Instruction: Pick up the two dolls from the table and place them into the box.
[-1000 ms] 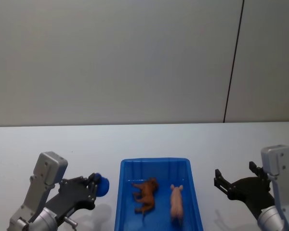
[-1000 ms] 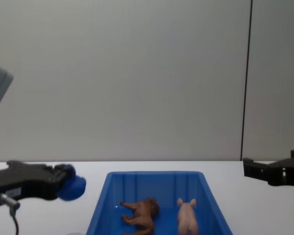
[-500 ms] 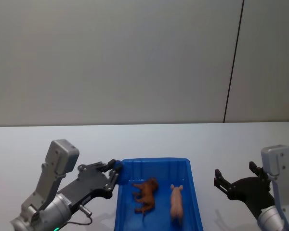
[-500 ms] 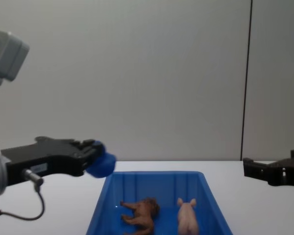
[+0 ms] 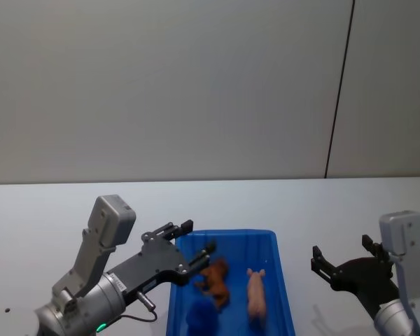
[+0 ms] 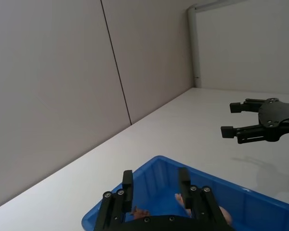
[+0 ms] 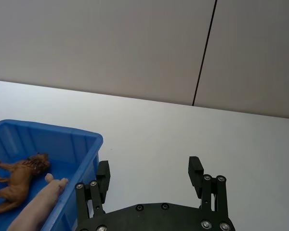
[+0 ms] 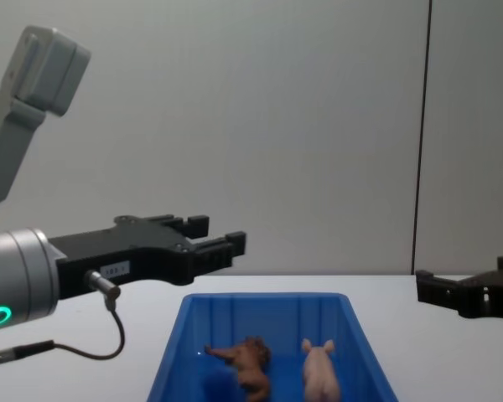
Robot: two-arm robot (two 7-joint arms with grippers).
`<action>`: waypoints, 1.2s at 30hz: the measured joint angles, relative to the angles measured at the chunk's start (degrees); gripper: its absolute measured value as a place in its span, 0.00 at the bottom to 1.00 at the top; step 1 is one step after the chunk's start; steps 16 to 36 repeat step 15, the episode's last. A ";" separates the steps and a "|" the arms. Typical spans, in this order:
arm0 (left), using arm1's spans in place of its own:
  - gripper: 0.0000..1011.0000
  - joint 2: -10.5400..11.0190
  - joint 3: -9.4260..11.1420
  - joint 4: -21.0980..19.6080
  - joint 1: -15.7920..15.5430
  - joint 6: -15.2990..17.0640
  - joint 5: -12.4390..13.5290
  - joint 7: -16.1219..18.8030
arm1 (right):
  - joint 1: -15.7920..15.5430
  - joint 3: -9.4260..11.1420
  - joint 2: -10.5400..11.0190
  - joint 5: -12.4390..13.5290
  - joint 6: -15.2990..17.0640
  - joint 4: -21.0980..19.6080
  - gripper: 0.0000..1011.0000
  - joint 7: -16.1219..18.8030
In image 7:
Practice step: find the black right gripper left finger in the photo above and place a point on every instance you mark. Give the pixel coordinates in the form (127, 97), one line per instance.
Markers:
(103, 179)

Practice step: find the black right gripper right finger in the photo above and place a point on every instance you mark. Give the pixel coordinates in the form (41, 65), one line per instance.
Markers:
(208, 186)

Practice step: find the blue plastic bin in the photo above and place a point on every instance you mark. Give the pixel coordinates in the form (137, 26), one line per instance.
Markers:
(48, 168)

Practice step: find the pink toy pig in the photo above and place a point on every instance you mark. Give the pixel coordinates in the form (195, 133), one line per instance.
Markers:
(39, 204)

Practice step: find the brown toy lion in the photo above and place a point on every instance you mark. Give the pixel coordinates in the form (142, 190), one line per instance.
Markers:
(18, 179)

